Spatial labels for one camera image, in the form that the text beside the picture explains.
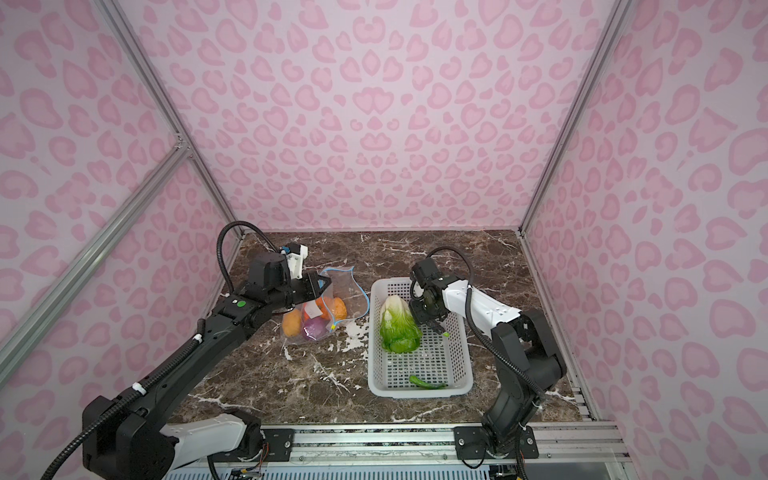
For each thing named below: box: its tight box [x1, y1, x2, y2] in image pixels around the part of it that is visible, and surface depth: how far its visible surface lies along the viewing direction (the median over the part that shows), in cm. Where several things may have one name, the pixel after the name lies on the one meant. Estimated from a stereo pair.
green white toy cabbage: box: [380, 295, 422, 353], surface depth 86 cm
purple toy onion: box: [302, 316, 330, 340], surface depth 88 cm
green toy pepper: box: [409, 375, 447, 390], surface depth 84 cm
